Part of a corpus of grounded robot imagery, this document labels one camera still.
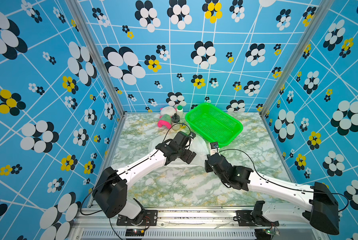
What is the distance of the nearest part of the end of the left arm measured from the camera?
586 millimetres

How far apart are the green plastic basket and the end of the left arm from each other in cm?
30

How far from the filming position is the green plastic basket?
3.50ft
